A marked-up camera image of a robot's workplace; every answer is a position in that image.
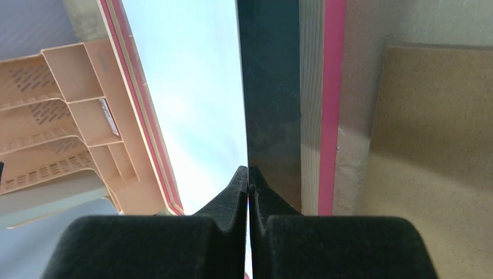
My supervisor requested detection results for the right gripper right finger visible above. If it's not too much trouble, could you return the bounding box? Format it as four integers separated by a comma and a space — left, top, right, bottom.
248, 166, 438, 278

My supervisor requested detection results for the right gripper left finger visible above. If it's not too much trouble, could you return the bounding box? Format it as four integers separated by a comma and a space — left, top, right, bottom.
42, 166, 248, 278

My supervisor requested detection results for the beach landscape photo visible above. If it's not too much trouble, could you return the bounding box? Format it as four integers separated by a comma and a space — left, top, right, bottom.
122, 1, 301, 214

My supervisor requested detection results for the brown cardboard backing board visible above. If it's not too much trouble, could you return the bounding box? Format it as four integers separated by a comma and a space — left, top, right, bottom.
358, 46, 492, 278

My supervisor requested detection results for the pink wooden photo frame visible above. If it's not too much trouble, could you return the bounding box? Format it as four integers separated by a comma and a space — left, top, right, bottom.
98, 1, 346, 216

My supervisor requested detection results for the small red white box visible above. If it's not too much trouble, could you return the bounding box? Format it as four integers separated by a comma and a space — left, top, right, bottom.
99, 98, 120, 137

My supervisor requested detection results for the orange plastic desk organizer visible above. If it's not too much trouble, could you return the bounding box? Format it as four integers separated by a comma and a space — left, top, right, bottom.
1, 39, 169, 215

